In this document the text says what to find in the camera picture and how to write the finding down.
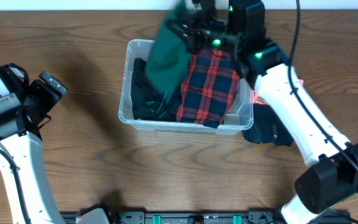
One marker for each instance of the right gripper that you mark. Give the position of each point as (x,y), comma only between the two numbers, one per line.
(197,34)

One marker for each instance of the green t-shirt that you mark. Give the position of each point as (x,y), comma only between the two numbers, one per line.
(167,64)

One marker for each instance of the red navy plaid garment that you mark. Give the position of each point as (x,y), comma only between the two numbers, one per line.
(209,90)

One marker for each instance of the pink printed t-shirt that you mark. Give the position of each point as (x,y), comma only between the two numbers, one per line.
(259,99)

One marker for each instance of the black garment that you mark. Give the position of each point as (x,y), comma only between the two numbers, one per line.
(149,103)

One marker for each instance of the dark teal garment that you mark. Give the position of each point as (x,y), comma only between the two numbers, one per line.
(267,128)

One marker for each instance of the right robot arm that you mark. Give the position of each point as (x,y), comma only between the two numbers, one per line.
(331,159)

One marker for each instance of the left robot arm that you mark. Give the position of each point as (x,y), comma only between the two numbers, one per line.
(22,160)

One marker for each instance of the clear plastic storage bin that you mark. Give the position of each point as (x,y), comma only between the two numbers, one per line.
(240,117)

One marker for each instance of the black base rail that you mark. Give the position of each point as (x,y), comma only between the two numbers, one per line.
(250,217)

